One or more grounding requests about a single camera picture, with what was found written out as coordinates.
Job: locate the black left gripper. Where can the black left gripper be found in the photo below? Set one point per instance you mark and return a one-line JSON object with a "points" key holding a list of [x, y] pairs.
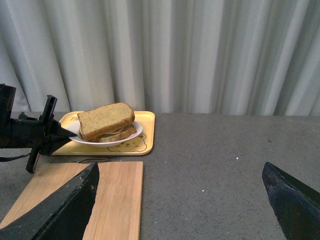
{"points": [[32, 133]]}

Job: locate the grey curtain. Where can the grey curtain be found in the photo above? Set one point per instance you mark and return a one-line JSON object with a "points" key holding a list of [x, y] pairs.
{"points": [[230, 57]]}

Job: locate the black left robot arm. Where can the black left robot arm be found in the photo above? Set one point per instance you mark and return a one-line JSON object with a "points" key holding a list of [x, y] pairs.
{"points": [[8, 126]]}

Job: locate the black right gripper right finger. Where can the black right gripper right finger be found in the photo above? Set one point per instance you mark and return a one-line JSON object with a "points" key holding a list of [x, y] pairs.
{"points": [[295, 204]]}

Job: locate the white round plate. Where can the white round plate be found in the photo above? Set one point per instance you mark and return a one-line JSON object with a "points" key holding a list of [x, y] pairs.
{"points": [[75, 128]]}

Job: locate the yellow bear tray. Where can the yellow bear tray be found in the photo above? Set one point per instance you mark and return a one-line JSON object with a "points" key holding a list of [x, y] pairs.
{"points": [[138, 144]]}

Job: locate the metal board handle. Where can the metal board handle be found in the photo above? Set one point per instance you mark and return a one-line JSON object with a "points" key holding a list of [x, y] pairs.
{"points": [[92, 160]]}

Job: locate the bread slice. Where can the bread slice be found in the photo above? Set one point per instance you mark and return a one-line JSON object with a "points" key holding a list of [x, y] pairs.
{"points": [[114, 138], [105, 119]]}

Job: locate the sandwich filling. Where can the sandwich filling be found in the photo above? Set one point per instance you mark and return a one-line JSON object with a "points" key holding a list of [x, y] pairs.
{"points": [[108, 134]]}

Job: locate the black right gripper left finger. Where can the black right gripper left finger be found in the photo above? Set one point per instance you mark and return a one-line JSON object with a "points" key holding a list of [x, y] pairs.
{"points": [[63, 215]]}

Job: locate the wooden cutting board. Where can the wooden cutting board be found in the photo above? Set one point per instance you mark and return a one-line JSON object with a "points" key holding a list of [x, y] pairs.
{"points": [[116, 214]]}

